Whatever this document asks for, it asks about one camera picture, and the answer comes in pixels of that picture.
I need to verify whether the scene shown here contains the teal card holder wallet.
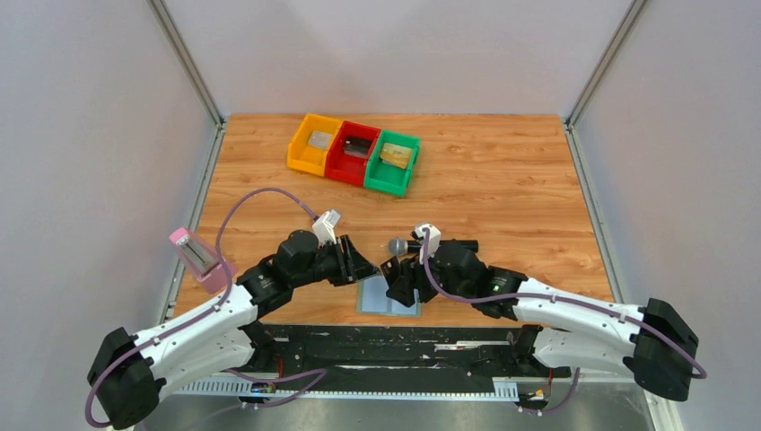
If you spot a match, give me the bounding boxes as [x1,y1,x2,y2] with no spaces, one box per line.
[355,275,422,318]

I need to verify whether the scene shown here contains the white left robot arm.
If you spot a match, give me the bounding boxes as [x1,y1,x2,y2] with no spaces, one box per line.
[85,230,380,430]

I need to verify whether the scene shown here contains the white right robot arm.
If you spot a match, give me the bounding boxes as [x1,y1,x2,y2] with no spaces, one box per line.
[380,241,705,401]

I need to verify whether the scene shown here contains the gold VIP card stack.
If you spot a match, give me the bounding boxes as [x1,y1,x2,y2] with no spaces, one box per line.
[380,143,413,170]

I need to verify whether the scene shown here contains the black VIP card stack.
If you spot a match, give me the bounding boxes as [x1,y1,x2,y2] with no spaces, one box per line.
[343,136,372,159]

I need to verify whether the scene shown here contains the silver VIP card stack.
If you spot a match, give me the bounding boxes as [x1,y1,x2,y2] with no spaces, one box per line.
[307,130,334,151]

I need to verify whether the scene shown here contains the black handheld microphone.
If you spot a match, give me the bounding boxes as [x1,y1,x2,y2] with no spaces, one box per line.
[388,237,479,257]

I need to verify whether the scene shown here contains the pink metronome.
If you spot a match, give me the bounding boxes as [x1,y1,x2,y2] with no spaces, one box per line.
[169,227,237,295]

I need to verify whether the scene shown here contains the yellow plastic bin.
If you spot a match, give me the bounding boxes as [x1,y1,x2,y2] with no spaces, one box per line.
[286,113,344,177]

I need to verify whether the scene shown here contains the green plastic bin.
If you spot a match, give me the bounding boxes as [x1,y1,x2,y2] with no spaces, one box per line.
[363,129,421,198]

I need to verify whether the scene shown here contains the red plastic bin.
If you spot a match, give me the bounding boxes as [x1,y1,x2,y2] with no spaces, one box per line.
[324,120,381,187]

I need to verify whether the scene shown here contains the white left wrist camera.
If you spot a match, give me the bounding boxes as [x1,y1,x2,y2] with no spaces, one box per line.
[311,209,341,245]

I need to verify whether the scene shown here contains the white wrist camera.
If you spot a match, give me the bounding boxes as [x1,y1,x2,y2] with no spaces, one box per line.
[311,209,341,245]
[413,222,442,264]

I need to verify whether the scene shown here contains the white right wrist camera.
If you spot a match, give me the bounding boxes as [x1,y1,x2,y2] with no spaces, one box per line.
[413,222,442,264]

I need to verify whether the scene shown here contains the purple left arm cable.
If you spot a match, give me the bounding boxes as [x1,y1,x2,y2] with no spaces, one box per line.
[83,187,329,429]

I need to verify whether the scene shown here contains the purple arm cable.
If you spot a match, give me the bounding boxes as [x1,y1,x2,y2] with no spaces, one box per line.
[419,226,708,417]
[83,187,329,429]

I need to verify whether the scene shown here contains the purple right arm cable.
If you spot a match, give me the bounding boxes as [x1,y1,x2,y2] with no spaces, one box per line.
[419,226,708,417]

